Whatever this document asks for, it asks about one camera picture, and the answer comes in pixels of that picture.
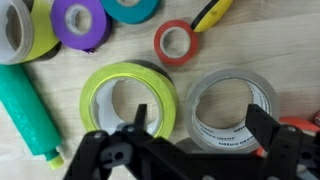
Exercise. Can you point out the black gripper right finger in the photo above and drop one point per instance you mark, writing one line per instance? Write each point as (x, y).
(286, 153)

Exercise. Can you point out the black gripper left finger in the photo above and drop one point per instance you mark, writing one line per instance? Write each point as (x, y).
(100, 156)

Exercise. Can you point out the clear cello tape roll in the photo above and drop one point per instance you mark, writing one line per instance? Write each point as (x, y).
(230, 136)

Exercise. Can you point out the orange red tape roll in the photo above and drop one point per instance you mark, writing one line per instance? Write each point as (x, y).
(300, 122)

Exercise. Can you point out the small red tape roll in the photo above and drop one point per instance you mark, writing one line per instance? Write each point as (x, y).
(160, 46)

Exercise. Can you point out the purple tape roll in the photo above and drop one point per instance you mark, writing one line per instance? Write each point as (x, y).
(96, 20)

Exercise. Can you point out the teal tape roll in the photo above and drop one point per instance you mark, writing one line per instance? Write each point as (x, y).
(133, 15)

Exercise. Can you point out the green plastic tube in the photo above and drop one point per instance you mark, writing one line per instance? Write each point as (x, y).
(26, 113)

